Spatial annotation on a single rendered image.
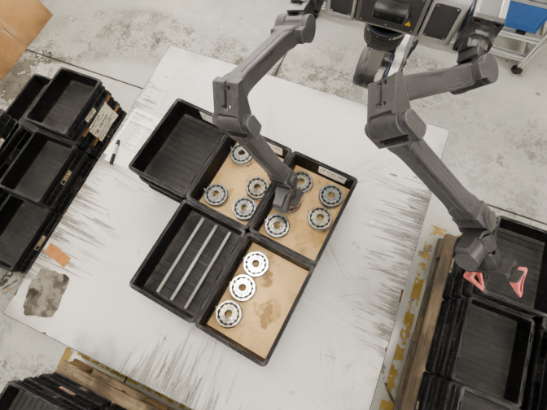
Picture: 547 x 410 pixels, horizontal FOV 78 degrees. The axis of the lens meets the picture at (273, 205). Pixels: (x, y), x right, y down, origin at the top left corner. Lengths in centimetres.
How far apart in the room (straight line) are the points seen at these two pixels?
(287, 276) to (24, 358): 189
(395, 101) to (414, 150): 12
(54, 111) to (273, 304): 184
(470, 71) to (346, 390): 119
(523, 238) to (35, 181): 276
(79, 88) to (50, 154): 46
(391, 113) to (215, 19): 273
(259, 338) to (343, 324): 37
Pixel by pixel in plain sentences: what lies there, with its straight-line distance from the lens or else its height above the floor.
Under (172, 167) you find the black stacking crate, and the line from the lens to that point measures 162.
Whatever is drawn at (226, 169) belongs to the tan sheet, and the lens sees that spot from 155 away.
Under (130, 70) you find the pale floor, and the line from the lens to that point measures 322.
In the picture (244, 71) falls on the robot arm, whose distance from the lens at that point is 87.
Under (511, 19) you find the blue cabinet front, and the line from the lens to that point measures 306.
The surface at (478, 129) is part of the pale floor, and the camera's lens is 291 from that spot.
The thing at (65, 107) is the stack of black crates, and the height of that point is 49.
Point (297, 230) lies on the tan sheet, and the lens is 143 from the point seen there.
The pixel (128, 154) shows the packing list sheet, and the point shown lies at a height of 70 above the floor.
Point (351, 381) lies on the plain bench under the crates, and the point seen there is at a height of 70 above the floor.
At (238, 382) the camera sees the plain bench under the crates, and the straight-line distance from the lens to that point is 155.
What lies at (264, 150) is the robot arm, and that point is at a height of 134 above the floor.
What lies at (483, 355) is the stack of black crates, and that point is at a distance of 206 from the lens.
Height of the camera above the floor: 221
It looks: 71 degrees down
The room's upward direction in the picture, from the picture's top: 9 degrees counter-clockwise
